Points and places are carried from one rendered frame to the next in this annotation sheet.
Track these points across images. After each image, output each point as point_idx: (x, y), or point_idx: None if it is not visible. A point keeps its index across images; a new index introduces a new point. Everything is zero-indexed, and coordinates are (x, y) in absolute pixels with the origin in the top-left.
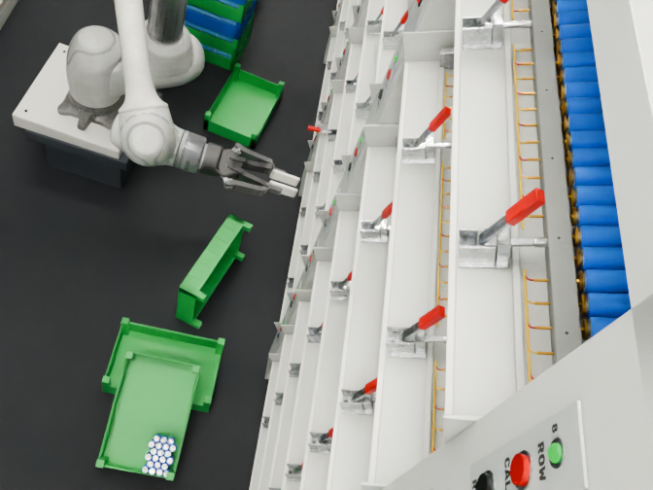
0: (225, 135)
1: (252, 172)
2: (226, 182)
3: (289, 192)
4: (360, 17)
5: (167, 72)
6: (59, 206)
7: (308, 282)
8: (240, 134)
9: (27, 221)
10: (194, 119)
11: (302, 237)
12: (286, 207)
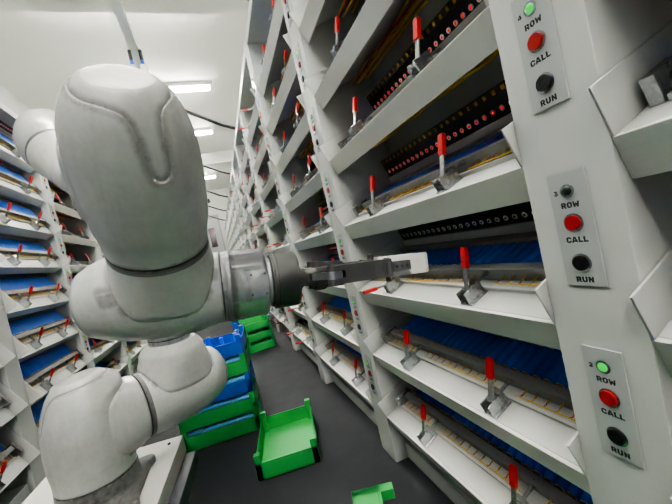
0: (285, 468)
1: (335, 479)
2: (329, 265)
3: (418, 264)
4: (336, 196)
5: (187, 378)
6: None
7: (634, 243)
8: (299, 452)
9: None
10: (245, 480)
11: (468, 406)
12: (397, 481)
